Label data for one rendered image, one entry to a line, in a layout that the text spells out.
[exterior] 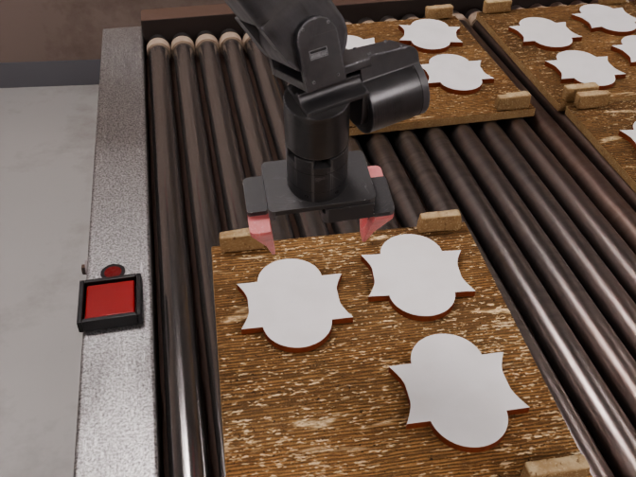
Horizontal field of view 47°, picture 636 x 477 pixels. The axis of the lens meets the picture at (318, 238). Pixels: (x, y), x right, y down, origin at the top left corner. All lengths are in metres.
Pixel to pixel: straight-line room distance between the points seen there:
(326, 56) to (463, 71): 0.82
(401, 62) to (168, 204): 0.53
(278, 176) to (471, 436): 0.32
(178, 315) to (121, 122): 0.50
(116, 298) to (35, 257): 1.62
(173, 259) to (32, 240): 1.66
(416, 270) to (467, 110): 0.44
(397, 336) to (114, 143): 0.62
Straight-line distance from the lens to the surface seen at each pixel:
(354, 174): 0.70
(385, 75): 0.64
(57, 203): 2.77
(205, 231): 1.03
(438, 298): 0.89
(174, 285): 0.95
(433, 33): 1.53
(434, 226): 0.99
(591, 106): 1.35
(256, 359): 0.83
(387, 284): 0.90
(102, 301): 0.94
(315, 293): 0.88
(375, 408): 0.78
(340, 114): 0.61
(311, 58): 0.58
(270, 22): 0.58
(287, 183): 0.70
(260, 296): 0.88
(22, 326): 2.32
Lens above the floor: 1.56
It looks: 40 degrees down
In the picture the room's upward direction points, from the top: straight up
